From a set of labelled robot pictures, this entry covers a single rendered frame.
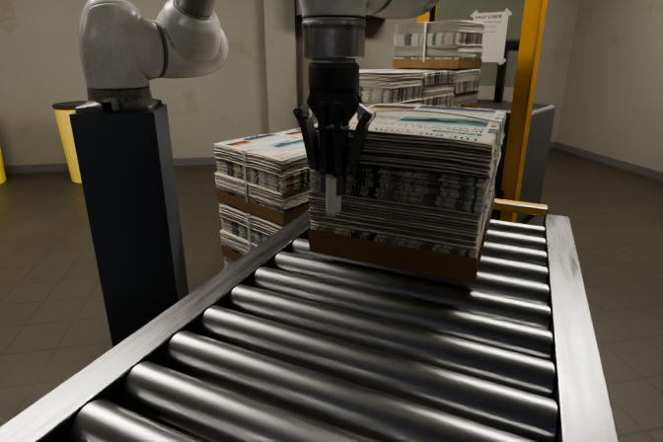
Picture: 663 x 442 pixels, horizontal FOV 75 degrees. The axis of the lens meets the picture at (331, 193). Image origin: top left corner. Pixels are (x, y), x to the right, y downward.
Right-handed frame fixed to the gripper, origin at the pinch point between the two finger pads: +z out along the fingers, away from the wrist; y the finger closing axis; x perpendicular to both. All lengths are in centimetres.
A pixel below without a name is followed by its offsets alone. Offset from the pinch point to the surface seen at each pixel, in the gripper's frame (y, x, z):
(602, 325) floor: -70, -137, 93
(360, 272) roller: -4.9, -0.1, 13.2
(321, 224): 3.6, -2.8, 7.0
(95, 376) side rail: 14.0, 34.8, 13.1
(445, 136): -16.3, -3.0, -10.0
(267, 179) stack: 48, -56, 18
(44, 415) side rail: 13.8, 40.7, 13.1
